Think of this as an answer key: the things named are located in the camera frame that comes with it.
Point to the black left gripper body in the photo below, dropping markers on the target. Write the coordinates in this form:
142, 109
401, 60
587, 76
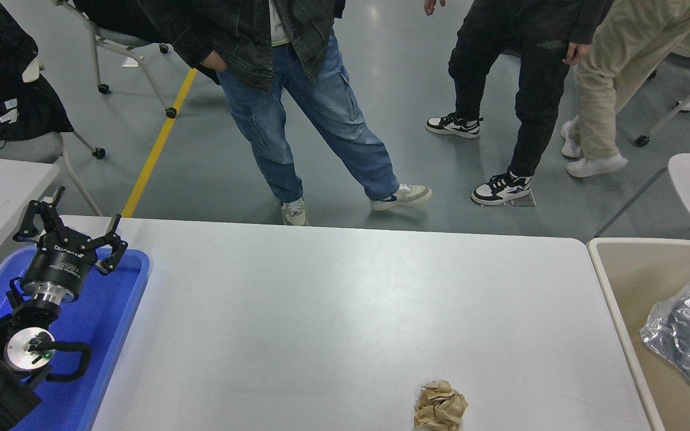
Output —
57, 263

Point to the silver foil tray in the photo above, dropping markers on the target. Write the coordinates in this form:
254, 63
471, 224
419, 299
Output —
680, 323

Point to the tan paper ball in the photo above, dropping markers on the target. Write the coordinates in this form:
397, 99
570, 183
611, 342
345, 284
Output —
441, 407

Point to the person's hand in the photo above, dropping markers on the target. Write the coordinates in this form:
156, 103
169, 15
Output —
213, 61
433, 6
574, 54

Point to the blue plastic tray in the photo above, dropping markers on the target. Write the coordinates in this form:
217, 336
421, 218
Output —
105, 335

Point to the large pale bin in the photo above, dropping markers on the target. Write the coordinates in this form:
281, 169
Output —
626, 287

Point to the person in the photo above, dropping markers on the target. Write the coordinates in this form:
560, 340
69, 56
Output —
608, 72
536, 90
261, 120
117, 18

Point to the metal floor plate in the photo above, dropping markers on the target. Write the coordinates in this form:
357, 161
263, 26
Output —
530, 200

